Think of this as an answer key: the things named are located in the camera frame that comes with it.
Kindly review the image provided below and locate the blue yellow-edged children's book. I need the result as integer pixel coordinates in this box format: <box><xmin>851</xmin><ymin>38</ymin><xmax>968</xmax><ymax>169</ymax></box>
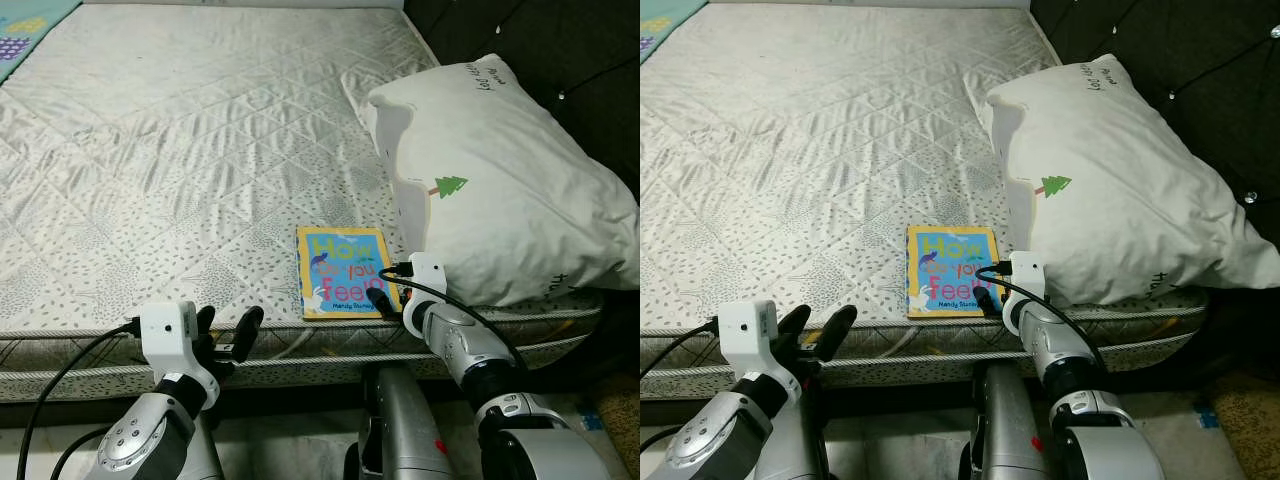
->
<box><xmin>905</xmin><ymin>224</ymin><xmax>1005</xmax><ymax>320</ymax></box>
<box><xmin>295</xmin><ymin>225</ymin><xmax>404</xmax><ymax>322</ymax></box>

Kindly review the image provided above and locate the white pillow with tree print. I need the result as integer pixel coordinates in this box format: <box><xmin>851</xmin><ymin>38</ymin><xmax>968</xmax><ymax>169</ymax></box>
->
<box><xmin>364</xmin><ymin>52</ymin><xmax>641</xmax><ymax>307</ymax></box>
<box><xmin>984</xmin><ymin>52</ymin><xmax>1255</xmax><ymax>307</ymax></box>

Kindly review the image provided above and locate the silver left robot leg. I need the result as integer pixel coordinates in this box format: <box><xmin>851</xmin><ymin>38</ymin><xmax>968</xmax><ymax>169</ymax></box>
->
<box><xmin>784</xmin><ymin>384</ymin><xmax>833</xmax><ymax>480</ymax></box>
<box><xmin>189</xmin><ymin>414</ymin><xmax>228</xmax><ymax>480</ymax></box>

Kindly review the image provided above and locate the silver robot leg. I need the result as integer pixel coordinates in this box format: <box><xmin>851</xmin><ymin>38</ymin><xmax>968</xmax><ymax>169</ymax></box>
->
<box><xmin>784</xmin><ymin>384</ymin><xmax>833</xmax><ymax>480</ymax></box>
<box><xmin>959</xmin><ymin>361</ymin><xmax>1052</xmax><ymax>480</ymax></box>
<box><xmin>344</xmin><ymin>364</ymin><xmax>457</xmax><ymax>480</ymax></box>
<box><xmin>189</xmin><ymin>414</ymin><xmax>228</xmax><ymax>480</ymax></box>

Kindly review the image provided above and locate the silver right robot leg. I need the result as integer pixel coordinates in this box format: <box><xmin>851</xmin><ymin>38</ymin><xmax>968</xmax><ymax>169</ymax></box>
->
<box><xmin>344</xmin><ymin>364</ymin><xmax>457</xmax><ymax>480</ymax></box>
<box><xmin>959</xmin><ymin>361</ymin><xmax>1052</xmax><ymax>480</ymax></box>

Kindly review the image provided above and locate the white quilted mattress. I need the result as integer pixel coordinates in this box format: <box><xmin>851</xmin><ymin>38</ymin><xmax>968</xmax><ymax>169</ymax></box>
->
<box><xmin>640</xmin><ymin>2</ymin><xmax>1213</xmax><ymax>401</ymax></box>
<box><xmin>0</xmin><ymin>2</ymin><xmax>608</xmax><ymax>403</ymax></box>

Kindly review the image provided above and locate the dark tufted headboard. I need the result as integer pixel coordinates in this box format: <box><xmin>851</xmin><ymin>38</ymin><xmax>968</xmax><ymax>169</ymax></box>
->
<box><xmin>402</xmin><ymin>0</ymin><xmax>641</xmax><ymax>203</ymax></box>
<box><xmin>1029</xmin><ymin>0</ymin><xmax>1280</xmax><ymax>263</ymax></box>

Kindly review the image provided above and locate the teal mat with colourful shapes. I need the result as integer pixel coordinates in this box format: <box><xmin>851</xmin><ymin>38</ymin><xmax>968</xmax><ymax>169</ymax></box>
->
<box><xmin>0</xmin><ymin>0</ymin><xmax>84</xmax><ymax>84</ymax></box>
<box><xmin>640</xmin><ymin>0</ymin><xmax>682</xmax><ymax>57</ymax></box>

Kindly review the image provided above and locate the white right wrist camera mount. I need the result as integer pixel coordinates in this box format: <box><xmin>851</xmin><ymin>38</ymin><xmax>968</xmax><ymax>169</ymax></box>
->
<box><xmin>1002</xmin><ymin>251</ymin><xmax>1048</xmax><ymax>337</ymax></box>
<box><xmin>401</xmin><ymin>254</ymin><xmax>449</xmax><ymax>339</ymax></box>

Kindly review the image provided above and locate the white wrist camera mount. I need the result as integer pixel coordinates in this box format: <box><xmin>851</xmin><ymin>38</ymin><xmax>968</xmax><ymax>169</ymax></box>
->
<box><xmin>715</xmin><ymin>299</ymin><xmax>780</xmax><ymax>388</ymax></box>
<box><xmin>401</xmin><ymin>254</ymin><xmax>449</xmax><ymax>339</ymax></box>
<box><xmin>137</xmin><ymin>300</ymin><xmax>199</xmax><ymax>383</ymax></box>
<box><xmin>1002</xmin><ymin>251</ymin><xmax>1048</xmax><ymax>337</ymax></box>

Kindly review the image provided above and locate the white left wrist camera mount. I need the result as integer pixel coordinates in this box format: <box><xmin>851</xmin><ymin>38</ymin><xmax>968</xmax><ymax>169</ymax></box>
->
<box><xmin>137</xmin><ymin>300</ymin><xmax>199</xmax><ymax>383</ymax></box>
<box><xmin>715</xmin><ymin>299</ymin><xmax>780</xmax><ymax>388</ymax></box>

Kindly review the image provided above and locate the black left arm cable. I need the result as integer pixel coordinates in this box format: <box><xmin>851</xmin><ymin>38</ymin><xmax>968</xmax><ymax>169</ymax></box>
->
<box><xmin>14</xmin><ymin>319</ymin><xmax>142</xmax><ymax>480</ymax></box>
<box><xmin>640</xmin><ymin>317</ymin><xmax>722</xmax><ymax>453</ymax></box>

